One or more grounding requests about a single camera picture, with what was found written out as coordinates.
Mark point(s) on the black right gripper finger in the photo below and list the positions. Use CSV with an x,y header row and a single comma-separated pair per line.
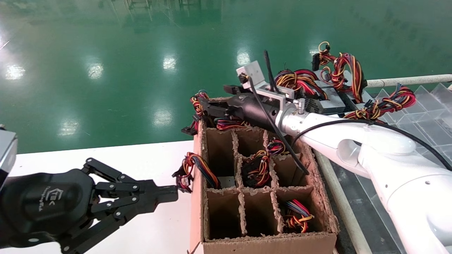
x,y
215,107
233,90

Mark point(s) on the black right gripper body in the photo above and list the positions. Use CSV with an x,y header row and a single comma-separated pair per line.
x,y
250,109

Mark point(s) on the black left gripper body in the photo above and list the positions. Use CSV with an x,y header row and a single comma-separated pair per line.
x,y
46,204

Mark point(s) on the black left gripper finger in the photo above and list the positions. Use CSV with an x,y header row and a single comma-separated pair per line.
x,y
120,187
141,206

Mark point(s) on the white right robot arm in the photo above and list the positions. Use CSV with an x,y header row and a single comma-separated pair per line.
x,y
388,158

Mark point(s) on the cardboard box with dividers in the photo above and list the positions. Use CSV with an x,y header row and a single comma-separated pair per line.
x,y
196,218

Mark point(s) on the transparent plastic compartment tray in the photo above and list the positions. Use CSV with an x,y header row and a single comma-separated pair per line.
x,y
430,106

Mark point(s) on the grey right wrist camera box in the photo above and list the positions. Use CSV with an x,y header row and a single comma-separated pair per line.
x,y
252,70

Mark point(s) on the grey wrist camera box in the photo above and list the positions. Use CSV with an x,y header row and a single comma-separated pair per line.
x,y
7,155
252,70

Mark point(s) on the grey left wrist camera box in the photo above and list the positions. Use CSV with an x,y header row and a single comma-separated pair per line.
x,y
7,155

